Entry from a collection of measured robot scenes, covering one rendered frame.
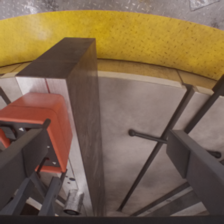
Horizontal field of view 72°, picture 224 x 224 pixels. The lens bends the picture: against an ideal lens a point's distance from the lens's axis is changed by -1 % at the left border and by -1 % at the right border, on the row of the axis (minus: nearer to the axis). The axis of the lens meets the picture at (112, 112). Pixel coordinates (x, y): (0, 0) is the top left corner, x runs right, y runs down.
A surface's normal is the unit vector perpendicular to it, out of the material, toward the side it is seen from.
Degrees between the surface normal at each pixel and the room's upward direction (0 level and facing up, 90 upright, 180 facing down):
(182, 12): 0
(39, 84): 0
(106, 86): 0
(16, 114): 97
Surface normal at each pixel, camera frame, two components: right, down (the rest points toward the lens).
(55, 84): -0.11, 0.63
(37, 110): 0.01, -0.84
